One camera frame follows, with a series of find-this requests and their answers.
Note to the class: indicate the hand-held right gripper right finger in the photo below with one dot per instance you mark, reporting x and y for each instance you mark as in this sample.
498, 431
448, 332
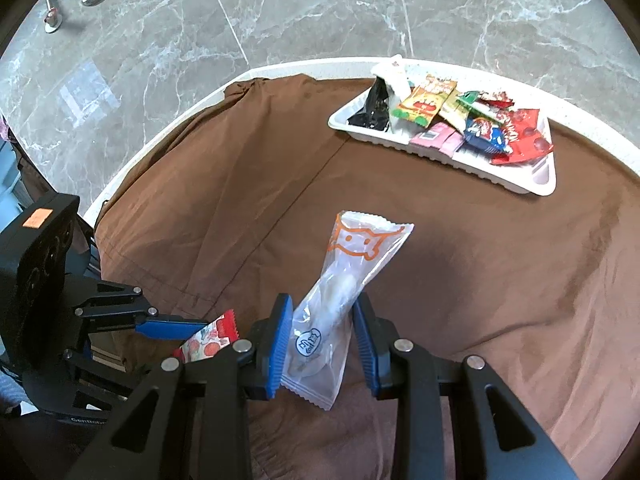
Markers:
362, 345

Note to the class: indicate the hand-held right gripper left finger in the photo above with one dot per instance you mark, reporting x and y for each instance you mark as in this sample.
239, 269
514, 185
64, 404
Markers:
280, 345

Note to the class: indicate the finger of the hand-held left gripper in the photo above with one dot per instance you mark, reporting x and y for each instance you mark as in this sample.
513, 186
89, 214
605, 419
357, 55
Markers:
100, 377
170, 329

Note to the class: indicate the red white fruit print packet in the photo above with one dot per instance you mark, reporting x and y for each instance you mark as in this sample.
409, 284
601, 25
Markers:
210, 335

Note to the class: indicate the clear packet with orange print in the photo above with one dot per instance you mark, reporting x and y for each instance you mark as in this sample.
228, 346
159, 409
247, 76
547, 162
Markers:
350, 245

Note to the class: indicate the pink snack packet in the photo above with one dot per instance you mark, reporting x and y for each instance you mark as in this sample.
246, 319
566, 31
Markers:
440, 137

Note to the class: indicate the black snack packet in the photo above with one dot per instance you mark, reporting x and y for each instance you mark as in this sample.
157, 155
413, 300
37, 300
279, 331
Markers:
375, 105

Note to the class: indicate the blue snack packet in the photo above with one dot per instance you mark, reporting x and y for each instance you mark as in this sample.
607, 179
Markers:
482, 135

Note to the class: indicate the white foam tray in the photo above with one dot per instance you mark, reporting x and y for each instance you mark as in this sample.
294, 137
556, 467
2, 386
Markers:
542, 180

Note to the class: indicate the yellow red snack packet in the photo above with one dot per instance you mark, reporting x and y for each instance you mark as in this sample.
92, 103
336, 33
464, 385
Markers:
427, 100

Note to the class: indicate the green snack packet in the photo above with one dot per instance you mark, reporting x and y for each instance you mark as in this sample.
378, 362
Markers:
472, 100

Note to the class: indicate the white snack packet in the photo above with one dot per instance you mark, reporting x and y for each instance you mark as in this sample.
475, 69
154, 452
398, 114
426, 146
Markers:
395, 77

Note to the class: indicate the person's left forearm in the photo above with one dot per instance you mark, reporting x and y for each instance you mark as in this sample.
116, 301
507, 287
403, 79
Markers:
7, 390

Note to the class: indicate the brown cloth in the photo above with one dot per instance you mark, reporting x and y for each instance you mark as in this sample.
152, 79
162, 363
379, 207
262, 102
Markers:
500, 285

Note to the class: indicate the grey metal leg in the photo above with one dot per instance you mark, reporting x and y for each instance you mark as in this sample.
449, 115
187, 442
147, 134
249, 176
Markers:
52, 15

